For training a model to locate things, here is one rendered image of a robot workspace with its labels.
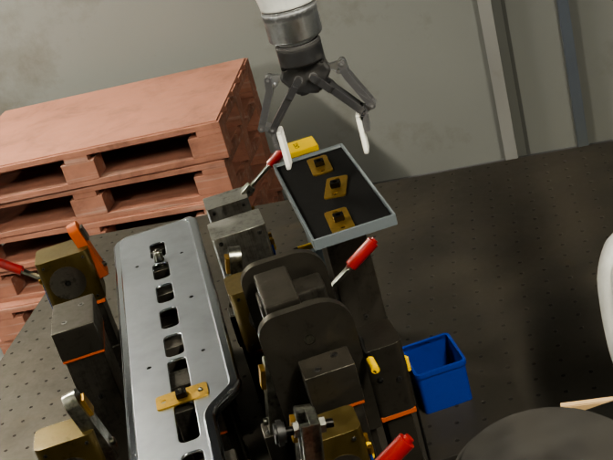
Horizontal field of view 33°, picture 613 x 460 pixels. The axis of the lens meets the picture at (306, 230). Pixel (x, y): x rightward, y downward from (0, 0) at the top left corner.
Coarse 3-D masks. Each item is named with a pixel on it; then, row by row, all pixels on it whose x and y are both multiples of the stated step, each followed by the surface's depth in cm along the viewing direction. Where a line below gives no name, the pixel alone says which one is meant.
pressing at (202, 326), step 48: (144, 240) 219; (192, 240) 213; (144, 288) 198; (192, 288) 193; (144, 336) 181; (192, 336) 177; (144, 384) 167; (192, 384) 163; (240, 384) 161; (144, 432) 155
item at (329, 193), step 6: (330, 180) 181; (336, 180) 178; (342, 180) 179; (330, 186) 177; (336, 186) 177; (342, 186) 177; (330, 192) 176; (336, 192) 175; (342, 192) 175; (324, 198) 175; (330, 198) 174
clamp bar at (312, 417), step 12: (312, 408) 112; (276, 420) 111; (300, 420) 112; (312, 420) 110; (324, 420) 111; (276, 432) 110; (288, 432) 111; (300, 432) 110; (312, 432) 110; (324, 432) 111; (300, 444) 113; (312, 444) 110; (300, 456) 114; (312, 456) 111; (324, 456) 111
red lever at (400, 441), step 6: (396, 438) 115; (402, 438) 114; (408, 438) 114; (390, 444) 115; (396, 444) 114; (402, 444) 114; (408, 444) 114; (384, 450) 115; (390, 450) 114; (396, 450) 114; (402, 450) 114; (408, 450) 114; (378, 456) 115; (384, 456) 114; (390, 456) 114; (396, 456) 114; (402, 456) 114
